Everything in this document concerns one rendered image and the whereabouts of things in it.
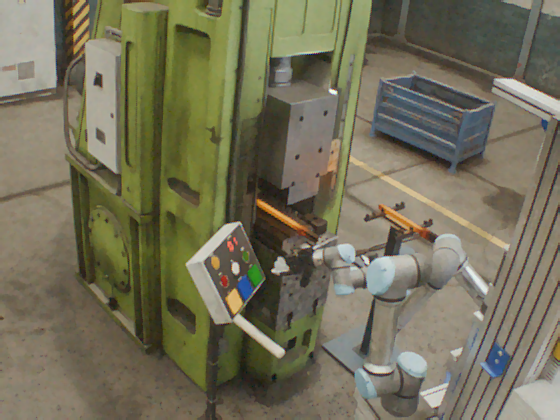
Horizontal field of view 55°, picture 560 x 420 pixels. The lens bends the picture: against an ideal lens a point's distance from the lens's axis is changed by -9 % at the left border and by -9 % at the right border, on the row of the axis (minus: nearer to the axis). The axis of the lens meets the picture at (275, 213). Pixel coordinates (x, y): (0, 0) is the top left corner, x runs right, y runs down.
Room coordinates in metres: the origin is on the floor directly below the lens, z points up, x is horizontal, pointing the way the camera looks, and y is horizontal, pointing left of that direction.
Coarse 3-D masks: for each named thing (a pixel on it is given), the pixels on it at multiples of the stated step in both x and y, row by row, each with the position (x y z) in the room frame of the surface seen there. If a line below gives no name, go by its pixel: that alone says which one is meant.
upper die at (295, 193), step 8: (264, 184) 2.45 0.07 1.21; (296, 184) 2.37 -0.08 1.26; (304, 184) 2.41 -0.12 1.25; (312, 184) 2.45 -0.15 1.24; (272, 192) 2.41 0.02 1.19; (280, 192) 2.37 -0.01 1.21; (288, 192) 2.34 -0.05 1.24; (296, 192) 2.37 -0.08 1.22; (304, 192) 2.41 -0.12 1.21; (312, 192) 2.45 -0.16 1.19; (280, 200) 2.37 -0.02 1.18; (288, 200) 2.34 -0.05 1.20; (296, 200) 2.38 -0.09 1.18
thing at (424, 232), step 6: (390, 210) 2.74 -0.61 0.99; (396, 216) 2.69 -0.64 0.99; (402, 216) 2.69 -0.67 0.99; (402, 222) 2.65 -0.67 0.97; (408, 222) 2.63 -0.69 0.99; (414, 228) 2.59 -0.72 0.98; (420, 228) 2.58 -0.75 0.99; (426, 228) 2.58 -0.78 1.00; (420, 234) 2.55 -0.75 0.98; (426, 234) 2.54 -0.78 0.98; (432, 234) 2.52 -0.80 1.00; (432, 240) 2.51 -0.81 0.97
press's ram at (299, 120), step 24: (288, 96) 2.40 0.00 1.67; (312, 96) 2.44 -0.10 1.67; (336, 96) 2.51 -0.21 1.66; (264, 120) 2.40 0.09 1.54; (288, 120) 2.31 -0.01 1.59; (312, 120) 2.41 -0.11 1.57; (264, 144) 2.39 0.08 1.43; (288, 144) 2.31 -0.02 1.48; (312, 144) 2.42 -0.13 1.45; (264, 168) 2.38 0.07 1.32; (288, 168) 2.32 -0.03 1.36; (312, 168) 2.44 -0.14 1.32
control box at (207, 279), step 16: (240, 224) 2.09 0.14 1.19; (224, 240) 1.96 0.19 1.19; (240, 240) 2.04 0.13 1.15; (208, 256) 1.83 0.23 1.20; (224, 256) 1.91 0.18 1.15; (240, 256) 1.99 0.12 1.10; (192, 272) 1.79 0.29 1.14; (208, 272) 1.78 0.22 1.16; (224, 272) 1.86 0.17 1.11; (240, 272) 1.94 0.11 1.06; (208, 288) 1.77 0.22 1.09; (224, 288) 1.81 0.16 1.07; (256, 288) 1.97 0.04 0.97; (208, 304) 1.77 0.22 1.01; (224, 304) 1.76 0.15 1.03; (224, 320) 1.75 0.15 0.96
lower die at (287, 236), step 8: (264, 200) 2.69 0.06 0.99; (256, 208) 2.60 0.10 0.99; (280, 208) 2.62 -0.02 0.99; (264, 216) 2.53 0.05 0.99; (272, 216) 2.53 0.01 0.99; (288, 216) 2.55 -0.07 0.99; (256, 224) 2.47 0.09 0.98; (272, 224) 2.46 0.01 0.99; (280, 224) 2.47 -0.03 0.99; (288, 224) 2.46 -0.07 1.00; (304, 224) 2.49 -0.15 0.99; (264, 232) 2.42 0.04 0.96; (280, 232) 2.41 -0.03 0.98; (288, 232) 2.40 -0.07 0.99; (296, 232) 2.41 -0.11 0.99; (272, 240) 2.38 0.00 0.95; (280, 240) 2.35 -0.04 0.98; (288, 240) 2.37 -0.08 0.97; (296, 240) 2.41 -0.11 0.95; (304, 240) 2.45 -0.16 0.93; (288, 248) 2.37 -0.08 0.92
